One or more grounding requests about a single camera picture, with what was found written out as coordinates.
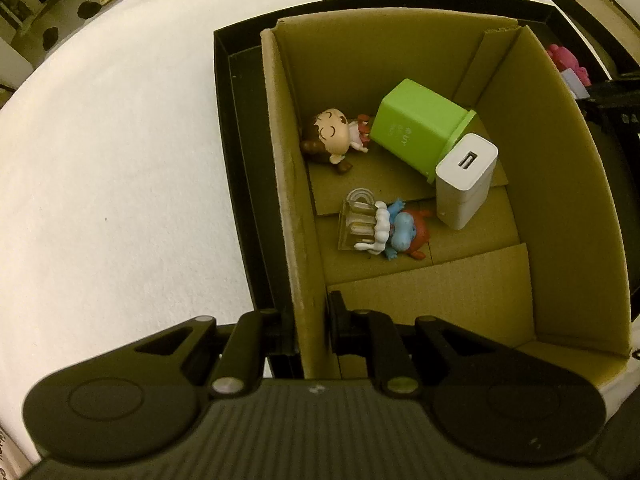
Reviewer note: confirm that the brown cardboard box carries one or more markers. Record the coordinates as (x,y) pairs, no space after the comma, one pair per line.
(550,160)

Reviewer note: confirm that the black slipper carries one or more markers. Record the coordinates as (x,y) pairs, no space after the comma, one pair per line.
(50,36)
(89,8)

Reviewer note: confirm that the black shallow tray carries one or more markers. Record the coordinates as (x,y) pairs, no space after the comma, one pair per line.
(240,110)

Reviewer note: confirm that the brown-haired doll figurine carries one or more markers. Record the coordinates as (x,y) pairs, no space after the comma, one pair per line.
(327,132)

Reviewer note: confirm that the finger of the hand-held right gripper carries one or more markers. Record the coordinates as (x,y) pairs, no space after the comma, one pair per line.
(617,105)

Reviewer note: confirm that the pink toy figure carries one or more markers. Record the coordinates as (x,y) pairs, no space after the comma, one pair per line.
(565,58)

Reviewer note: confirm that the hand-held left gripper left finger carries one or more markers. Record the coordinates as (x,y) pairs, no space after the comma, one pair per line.
(278,333)

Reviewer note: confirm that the blue and red figurine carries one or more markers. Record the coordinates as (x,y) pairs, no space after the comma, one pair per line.
(404,236)

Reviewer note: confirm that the green mini bin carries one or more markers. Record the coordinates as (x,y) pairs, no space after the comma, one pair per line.
(415,125)

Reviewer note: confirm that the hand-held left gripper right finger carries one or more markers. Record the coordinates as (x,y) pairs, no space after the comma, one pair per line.
(338,321)

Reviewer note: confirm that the small white object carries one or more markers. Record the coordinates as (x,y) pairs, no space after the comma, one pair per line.
(575,85)

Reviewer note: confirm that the white charger block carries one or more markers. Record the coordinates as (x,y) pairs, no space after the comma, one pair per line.
(462,195)

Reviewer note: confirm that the clear acrylic stand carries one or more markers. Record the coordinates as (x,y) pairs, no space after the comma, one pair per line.
(354,216)

